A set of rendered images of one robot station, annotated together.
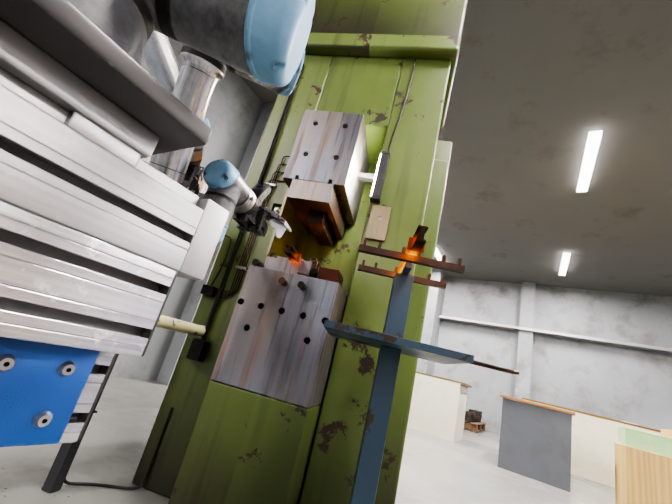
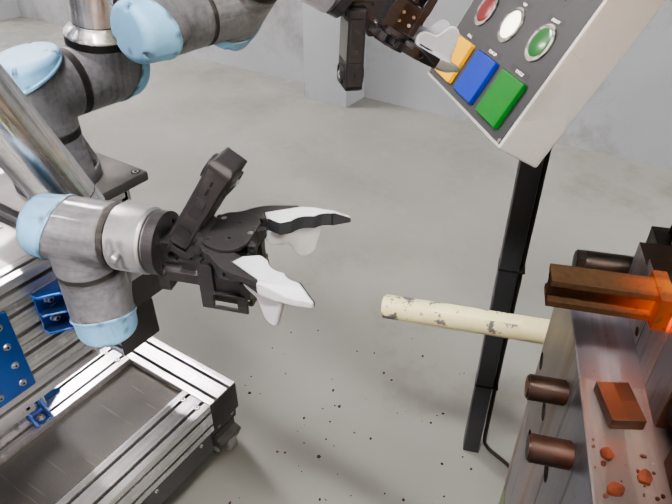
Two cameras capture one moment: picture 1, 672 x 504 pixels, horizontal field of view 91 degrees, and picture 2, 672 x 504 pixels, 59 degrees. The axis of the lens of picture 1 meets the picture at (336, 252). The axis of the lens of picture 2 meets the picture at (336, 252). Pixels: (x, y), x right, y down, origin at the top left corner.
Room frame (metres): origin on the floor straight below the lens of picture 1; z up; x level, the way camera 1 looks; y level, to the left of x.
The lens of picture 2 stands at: (1.04, -0.25, 1.34)
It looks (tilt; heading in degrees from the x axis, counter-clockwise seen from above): 36 degrees down; 90
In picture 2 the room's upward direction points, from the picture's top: straight up
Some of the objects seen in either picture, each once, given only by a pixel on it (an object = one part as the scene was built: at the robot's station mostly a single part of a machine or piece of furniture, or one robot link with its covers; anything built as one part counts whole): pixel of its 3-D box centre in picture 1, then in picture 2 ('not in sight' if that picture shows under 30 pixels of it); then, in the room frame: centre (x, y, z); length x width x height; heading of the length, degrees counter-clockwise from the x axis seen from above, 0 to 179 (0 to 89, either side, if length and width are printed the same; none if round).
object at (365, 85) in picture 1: (362, 117); not in sight; (1.68, 0.05, 2.06); 0.44 x 0.41 x 0.47; 166
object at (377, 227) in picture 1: (378, 223); not in sight; (1.39, -0.16, 1.27); 0.09 x 0.02 x 0.17; 76
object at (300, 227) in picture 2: not in sight; (307, 234); (1.00, 0.30, 0.97); 0.09 x 0.03 x 0.06; 22
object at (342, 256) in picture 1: (339, 229); not in sight; (1.85, 0.01, 1.37); 0.41 x 0.10 x 0.91; 76
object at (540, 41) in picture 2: not in sight; (540, 42); (1.33, 0.63, 1.09); 0.05 x 0.03 x 0.04; 76
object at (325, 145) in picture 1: (339, 171); not in sight; (1.54, 0.09, 1.56); 0.42 x 0.39 x 0.40; 166
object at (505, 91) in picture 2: not in sight; (501, 100); (1.29, 0.62, 1.01); 0.07 x 0.05 x 0.07; 101
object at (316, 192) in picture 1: (319, 212); not in sight; (1.55, 0.13, 1.32); 0.42 x 0.20 x 0.10; 166
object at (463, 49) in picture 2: not in sight; (455, 59); (1.25, 0.82, 1.01); 0.07 x 0.05 x 0.07; 101
